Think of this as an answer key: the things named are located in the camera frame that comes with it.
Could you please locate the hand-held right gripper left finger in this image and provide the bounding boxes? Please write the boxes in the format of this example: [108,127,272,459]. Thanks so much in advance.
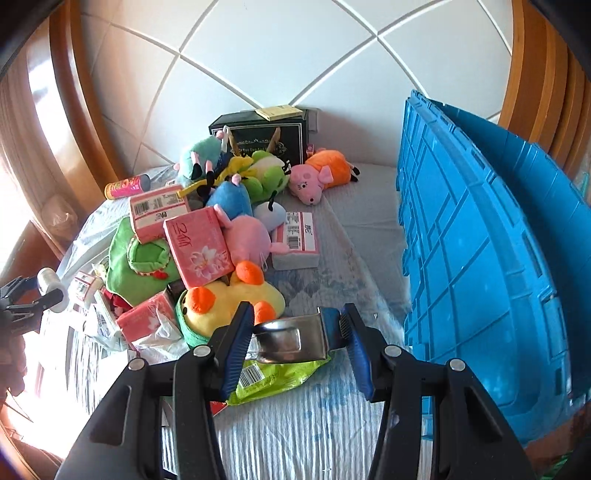
[54,301,257,480]

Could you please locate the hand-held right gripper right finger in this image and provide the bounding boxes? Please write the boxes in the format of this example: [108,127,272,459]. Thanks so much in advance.
[339,302,527,480]

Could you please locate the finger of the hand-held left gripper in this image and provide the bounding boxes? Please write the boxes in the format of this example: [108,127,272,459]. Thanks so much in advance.
[0,276,27,298]
[0,291,64,334]

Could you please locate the white pill bottle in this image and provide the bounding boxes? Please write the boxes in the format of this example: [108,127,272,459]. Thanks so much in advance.
[37,267,70,313]

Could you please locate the silver metal clip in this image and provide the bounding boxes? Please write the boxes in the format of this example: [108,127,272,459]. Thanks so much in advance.
[247,310,338,365]

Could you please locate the blue plastic crate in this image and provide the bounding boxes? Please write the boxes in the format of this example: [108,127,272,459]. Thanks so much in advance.
[394,90,591,446]

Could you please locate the person's left hand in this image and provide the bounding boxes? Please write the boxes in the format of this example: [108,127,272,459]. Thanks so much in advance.
[0,333,26,398]

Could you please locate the yellow duck plush green hood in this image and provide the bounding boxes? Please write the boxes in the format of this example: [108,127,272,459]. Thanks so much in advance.
[175,261,286,347]

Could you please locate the green wet wipes packet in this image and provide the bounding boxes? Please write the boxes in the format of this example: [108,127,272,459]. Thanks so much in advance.
[228,355,331,406]

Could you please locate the red white labelled box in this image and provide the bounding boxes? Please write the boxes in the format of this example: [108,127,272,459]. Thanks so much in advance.
[69,272,105,303]

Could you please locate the bin with plastic bag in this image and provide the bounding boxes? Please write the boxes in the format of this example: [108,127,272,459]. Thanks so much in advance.
[44,194,79,232]

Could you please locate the open pink tissue pack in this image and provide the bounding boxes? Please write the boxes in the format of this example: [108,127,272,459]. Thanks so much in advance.
[115,291,183,354]

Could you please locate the pink floral tissue pack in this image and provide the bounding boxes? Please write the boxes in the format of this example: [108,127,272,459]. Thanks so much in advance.
[164,206,235,289]

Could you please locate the grey pack pink label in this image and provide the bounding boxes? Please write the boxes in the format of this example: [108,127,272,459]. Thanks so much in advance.
[270,211,321,270]

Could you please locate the green frog plush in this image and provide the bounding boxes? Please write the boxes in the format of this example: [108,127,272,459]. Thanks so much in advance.
[105,217,185,308]

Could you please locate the pale blue plush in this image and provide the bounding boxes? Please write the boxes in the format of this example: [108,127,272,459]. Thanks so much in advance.
[254,200,287,229]

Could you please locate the brown curtain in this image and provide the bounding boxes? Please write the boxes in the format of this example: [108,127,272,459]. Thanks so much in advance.
[0,51,61,259]

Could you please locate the blue plush toy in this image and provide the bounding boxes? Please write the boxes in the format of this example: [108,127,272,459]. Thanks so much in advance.
[205,175,254,220]

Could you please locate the yellow pink snack can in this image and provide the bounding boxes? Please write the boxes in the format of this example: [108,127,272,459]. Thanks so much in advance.
[104,174,151,200]

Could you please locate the pink barcode tissue pack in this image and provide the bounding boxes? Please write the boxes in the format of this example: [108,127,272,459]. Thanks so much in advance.
[129,185,192,243]

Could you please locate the green plush toy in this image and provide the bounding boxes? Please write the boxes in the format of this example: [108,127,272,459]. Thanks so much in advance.
[242,150,291,208]

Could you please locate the yellow plush toy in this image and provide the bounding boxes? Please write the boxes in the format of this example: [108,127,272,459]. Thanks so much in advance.
[178,154,259,199]

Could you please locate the pink pig plush orange dress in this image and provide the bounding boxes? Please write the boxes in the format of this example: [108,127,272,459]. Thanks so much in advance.
[288,148,363,206]

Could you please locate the mint plush toy pink ears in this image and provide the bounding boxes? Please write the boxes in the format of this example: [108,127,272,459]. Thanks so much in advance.
[174,136,222,185]

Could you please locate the black gift box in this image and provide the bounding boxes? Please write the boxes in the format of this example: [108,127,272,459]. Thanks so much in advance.
[208,110,309,162]

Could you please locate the green plastic bag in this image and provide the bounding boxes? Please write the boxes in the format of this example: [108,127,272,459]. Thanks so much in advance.
[538,455,578,480]

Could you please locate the yellow sticky note pad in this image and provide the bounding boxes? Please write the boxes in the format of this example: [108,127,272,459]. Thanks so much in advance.
[256,105,303,121]

